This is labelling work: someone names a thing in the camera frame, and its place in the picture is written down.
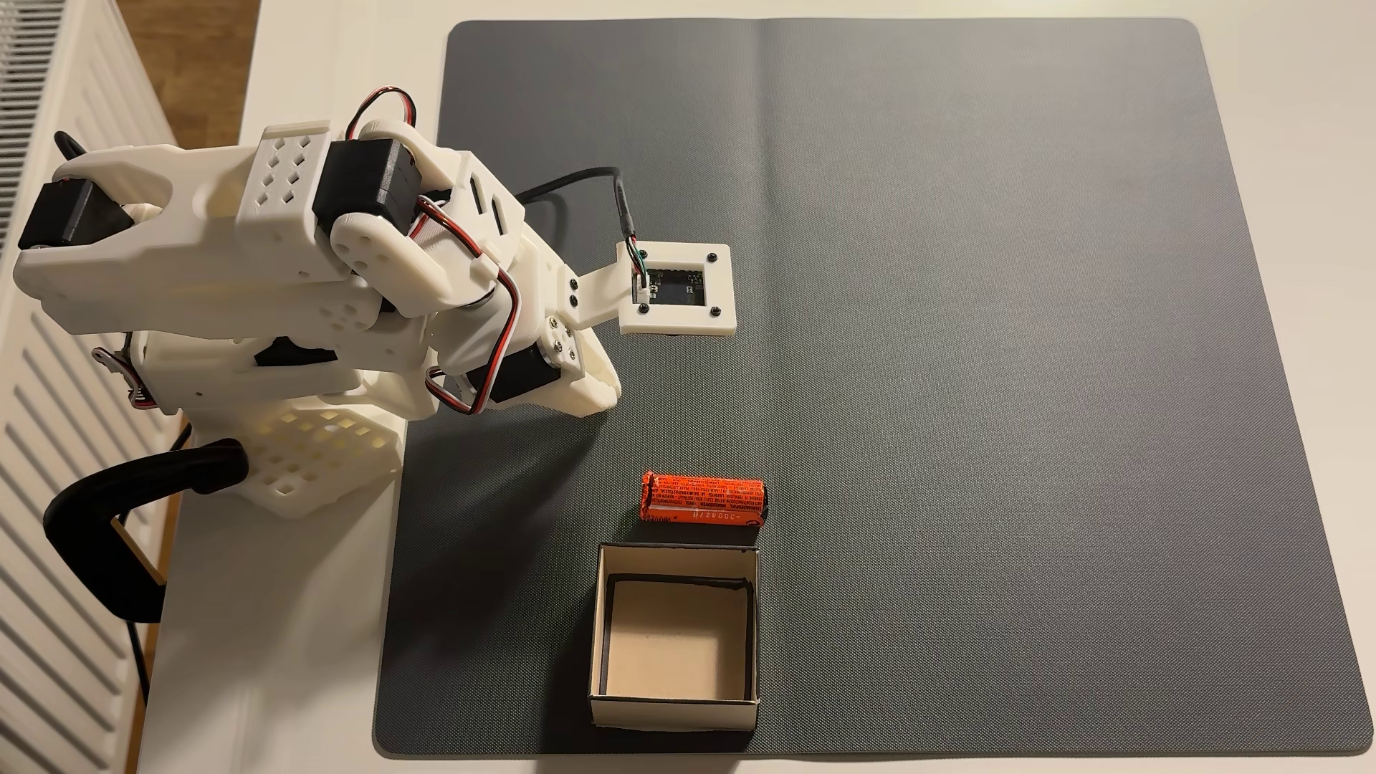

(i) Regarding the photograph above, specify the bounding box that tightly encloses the dark grey table mat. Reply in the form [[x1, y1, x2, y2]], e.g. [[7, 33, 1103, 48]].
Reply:
[[372, 16, 1375, 759]]

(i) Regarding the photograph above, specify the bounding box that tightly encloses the black camera cable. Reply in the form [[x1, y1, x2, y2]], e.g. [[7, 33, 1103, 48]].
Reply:
[[514, 166, 653, 294]]

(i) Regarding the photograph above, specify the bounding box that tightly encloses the red cylindrical battery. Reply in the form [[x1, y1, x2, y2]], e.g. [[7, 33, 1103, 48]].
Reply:
[[639, 471, 771, 529]]

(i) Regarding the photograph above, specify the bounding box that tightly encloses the small open cardboard box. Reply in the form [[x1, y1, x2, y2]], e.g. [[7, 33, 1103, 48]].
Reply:
[[588, 540, 763, 735]]

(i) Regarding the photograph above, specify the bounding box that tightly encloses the red black gripper servo wire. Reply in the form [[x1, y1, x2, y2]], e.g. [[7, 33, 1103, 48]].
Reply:
[[414, 196, 525, 417]]

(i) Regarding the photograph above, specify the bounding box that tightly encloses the base wire connector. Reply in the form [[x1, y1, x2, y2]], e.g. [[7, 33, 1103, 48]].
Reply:
[[91, 344, 158, 413]]

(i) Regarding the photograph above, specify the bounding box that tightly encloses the white wall radiator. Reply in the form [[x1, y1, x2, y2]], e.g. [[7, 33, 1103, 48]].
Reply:
[[0, 0, 191, 774]]

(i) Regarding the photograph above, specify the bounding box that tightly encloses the black table clamp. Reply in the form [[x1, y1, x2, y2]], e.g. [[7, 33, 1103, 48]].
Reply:
[[43, 437, 251, 624]]

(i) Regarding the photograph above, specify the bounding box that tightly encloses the red black servo wire loop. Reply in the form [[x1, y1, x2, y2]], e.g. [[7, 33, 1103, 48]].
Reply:
[[344, 86, 419, 142]]

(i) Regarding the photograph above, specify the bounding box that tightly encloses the white square camera mount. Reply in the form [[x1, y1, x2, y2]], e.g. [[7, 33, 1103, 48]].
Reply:
[[559, 242, 739, 339]]

